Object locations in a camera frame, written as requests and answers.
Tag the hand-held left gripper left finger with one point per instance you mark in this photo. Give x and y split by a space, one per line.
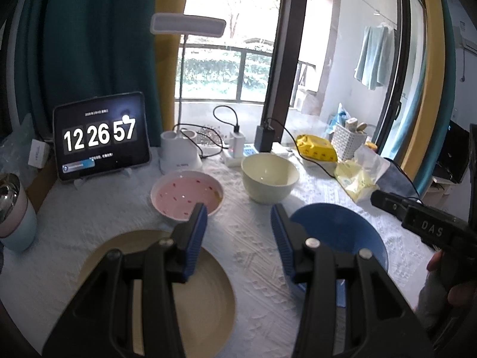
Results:
197 231

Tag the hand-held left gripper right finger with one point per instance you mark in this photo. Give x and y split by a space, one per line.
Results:
279 231

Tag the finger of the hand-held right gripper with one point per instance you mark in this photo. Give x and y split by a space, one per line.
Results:
389 203

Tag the pink and white bowl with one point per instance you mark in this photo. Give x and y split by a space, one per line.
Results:
179 194

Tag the cream bowl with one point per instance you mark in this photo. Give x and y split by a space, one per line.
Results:
268 190

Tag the blue bowl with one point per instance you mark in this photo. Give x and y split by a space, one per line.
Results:
335 227

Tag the beige plate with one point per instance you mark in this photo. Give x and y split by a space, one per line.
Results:
208 305

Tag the person's right hand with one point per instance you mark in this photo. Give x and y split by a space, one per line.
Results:
462 294

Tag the grey cloth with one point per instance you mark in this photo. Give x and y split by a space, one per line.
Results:
397 182

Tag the white textured tablecloth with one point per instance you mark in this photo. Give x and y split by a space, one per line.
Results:
253 238

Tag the yellow tissue pack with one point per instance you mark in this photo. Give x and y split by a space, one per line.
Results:
354 182

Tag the white perforated basket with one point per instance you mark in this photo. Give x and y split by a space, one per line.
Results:
346 140

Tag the white desk lamp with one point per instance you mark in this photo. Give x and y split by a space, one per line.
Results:
179 156

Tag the white power strip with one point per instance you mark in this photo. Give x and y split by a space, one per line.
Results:
233 161

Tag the black monitor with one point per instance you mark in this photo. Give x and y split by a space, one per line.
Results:
452 149

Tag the yellow wipes packet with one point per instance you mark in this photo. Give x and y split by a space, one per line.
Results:
316 147

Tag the black power adapter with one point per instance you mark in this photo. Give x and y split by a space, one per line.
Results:
265 140

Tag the white charger plug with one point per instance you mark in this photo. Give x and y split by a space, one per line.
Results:
236 143

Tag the blue packet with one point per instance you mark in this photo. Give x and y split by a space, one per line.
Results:
341 117

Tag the teal curtain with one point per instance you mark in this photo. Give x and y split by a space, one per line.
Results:
449 100
93 44

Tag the clear tablet stand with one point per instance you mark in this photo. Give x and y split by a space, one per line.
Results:
80 183

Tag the balcony cardboard box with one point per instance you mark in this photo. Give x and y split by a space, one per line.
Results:
309 102

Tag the tablet showing clock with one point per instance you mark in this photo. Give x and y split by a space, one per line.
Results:
97 134

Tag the hanging light blue towel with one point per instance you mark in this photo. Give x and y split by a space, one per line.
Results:
374 59

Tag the balcony railing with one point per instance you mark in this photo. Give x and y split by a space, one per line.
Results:
223 74

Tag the brown cardboard box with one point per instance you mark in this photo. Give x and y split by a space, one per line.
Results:
41 186

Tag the small white box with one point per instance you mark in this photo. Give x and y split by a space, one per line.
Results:
39 153

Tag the pastel tumbler cup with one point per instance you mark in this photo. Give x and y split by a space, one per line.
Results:
18 227

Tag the white air conditioner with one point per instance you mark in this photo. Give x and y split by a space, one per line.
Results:
467 35

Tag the clear plastic bag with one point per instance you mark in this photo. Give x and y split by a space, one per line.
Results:
15 141

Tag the dark door frame post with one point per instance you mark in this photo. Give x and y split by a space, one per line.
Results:
287 63

